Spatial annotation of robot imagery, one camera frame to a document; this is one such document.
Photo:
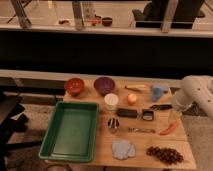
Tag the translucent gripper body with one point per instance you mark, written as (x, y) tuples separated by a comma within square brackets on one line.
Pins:
[(174, 117)]

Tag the black brush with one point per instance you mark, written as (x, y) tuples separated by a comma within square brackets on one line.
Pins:
[(161, 107)]

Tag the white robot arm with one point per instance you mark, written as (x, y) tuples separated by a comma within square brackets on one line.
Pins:
[(193, 89)]

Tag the white paper cup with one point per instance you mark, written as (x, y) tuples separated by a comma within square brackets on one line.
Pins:
[(111, 101)]

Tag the small black square box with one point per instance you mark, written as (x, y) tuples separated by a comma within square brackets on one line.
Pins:
[(147, 115)]

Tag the dark grape bunch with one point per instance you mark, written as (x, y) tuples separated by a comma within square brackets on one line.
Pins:
[(167, 156)]

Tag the orange round fruit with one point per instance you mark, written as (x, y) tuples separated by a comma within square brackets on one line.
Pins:
[(132, 99)]

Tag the black rectangular case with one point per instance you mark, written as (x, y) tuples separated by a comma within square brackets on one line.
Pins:
[(121, 112)]

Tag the light blue sponge cloth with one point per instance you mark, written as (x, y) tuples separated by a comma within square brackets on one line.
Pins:
[(123, 149)]

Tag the purple bowl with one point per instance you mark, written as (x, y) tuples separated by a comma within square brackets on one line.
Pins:
[(104, 85)]

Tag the red bowl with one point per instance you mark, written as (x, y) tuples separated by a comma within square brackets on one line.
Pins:
[(74, 86)]

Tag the green plastic tray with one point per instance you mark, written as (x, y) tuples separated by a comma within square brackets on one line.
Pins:
[(71, 133)]

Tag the background dark bowl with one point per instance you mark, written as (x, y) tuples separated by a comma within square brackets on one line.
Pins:
[(107, 21)]

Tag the black chair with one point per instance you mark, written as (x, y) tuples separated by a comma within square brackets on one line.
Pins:
[(12, 120)]

